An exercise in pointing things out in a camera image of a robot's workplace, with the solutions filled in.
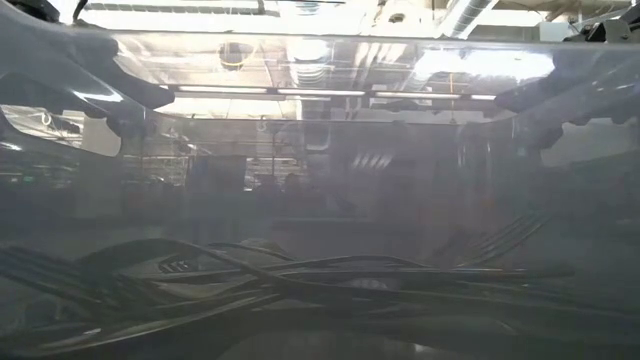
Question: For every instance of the ribbed ventilation duct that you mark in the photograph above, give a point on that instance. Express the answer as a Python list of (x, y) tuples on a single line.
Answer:
[(309, 75)]

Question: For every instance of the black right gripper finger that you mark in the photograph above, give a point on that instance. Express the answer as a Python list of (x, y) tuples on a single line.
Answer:
[(525, 95)]

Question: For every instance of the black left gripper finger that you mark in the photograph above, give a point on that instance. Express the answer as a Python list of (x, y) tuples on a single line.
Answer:
[(150, 95)]

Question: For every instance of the white ceiling duct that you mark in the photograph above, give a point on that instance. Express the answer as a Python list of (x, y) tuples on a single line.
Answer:
[(467, 15)]

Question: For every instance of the fluorescent ceiling light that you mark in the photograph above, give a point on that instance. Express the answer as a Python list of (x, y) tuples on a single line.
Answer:
[(222, 89), (320, 92), (417, 95), (482, 97)]

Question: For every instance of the clear plastic bin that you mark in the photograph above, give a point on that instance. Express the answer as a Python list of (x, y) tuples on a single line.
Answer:
[(590, 210)]

